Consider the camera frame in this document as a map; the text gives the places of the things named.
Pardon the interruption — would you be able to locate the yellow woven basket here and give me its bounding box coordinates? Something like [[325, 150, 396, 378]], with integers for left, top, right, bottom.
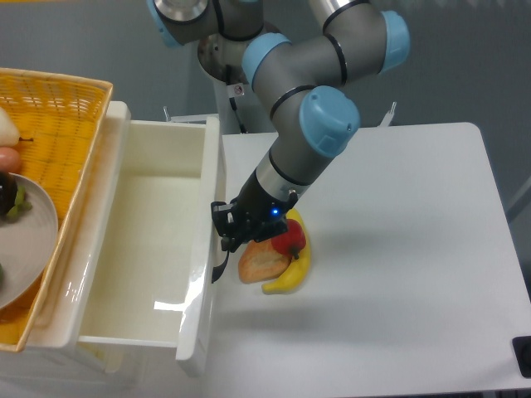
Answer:
[[1, 68, 113, 352]]

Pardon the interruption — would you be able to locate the grey ribbed plate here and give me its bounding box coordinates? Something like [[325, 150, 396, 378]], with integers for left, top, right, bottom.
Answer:
[[1, 174, 59, 308]]

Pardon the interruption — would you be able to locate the white drawer cabinet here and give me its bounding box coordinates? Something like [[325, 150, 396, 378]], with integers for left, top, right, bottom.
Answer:
[[1, 101, 131, 382]]

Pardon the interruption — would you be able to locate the black corner device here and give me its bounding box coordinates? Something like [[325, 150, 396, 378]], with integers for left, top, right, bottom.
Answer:
[[512, 336, 531, 379]]

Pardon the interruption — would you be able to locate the red bell pepper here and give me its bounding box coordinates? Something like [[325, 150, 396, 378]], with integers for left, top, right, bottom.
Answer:
[[271, 219, 306, 260]]

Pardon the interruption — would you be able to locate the white pear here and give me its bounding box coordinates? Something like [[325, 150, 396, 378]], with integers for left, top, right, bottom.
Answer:
[[0, 108, 34, 148]]

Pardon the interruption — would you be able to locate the black top drawer handle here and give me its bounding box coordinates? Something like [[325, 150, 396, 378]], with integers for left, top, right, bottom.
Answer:
[[211, 251, 231, 284]]

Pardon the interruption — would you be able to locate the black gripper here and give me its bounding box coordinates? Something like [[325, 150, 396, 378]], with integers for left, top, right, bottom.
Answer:
[[211, 172, 299, 252]]

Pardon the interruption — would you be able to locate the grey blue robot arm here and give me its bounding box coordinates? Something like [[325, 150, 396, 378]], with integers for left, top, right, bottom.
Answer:
[[148, 1, 411, 252]]

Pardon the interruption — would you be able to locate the black pedestal cable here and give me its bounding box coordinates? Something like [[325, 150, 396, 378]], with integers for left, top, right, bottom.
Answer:
[[224, 64, 248, 134]]

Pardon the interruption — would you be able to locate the dark eggplant green stem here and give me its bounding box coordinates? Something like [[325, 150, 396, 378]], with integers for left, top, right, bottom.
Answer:
[[1, 172, 32, 222]]

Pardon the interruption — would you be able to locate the yellow banana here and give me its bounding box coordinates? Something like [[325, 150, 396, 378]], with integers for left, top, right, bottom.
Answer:
[[261, 208, 311, 294]]

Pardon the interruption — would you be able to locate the pink peach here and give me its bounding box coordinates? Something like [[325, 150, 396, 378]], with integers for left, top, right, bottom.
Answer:
[[0, 147, 22, 173]]

